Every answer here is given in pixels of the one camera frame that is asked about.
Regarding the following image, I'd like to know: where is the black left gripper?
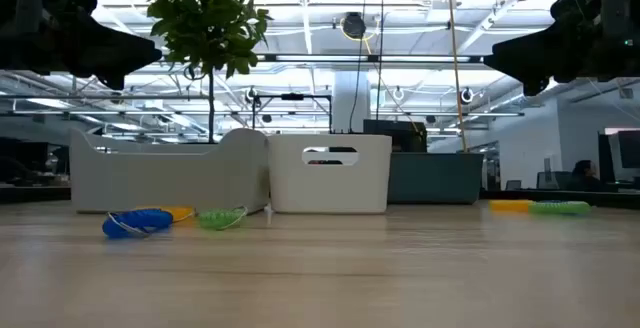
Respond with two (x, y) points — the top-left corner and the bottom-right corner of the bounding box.
(0, 0), (164, 92)

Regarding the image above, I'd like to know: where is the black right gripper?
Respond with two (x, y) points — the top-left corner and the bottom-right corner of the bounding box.
(482, 0), (640, 97)

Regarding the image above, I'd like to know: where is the green spring keychain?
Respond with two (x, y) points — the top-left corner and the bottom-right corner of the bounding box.
(528, 200), (592, 216)
(197, 206), (250, 231)

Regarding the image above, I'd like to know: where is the blue spring keychain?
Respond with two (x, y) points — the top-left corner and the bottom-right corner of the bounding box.
(101, 207), (175, 240)

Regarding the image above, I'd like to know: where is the green leafy plant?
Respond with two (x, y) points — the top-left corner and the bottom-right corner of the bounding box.
(144, 0), (274, 144)

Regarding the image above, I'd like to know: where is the black office chair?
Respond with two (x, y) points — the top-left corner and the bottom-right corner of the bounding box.
(536, 170), (574, 192)

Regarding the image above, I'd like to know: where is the person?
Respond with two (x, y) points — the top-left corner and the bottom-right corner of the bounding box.
(569, 159), (604, 192)

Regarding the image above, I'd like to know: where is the grey plastic bin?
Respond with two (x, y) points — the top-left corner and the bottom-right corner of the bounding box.
(69, 127), (271, 214)

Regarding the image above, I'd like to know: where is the teal plastic bin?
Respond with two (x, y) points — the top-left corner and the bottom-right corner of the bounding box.
(387, 151), (485, 205)

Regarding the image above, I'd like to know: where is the black computer monitor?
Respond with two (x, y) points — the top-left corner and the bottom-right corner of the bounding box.
(597, 128), (640, 184)

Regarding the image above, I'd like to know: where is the white plastic bin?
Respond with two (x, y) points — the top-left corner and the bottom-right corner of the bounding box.
(267, 133), (394, 215)

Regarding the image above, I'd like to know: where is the black hanging cable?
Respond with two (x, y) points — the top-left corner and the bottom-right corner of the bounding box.
(375, 0), (386, 134)
(348, 0), (369, 133)

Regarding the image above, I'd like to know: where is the distant black metal frame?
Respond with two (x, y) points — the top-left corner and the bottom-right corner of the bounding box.
(251, 92), (335, 135)

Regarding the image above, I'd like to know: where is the black aluminium table frame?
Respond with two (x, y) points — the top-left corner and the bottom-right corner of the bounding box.
(0, 185), (640, 208)

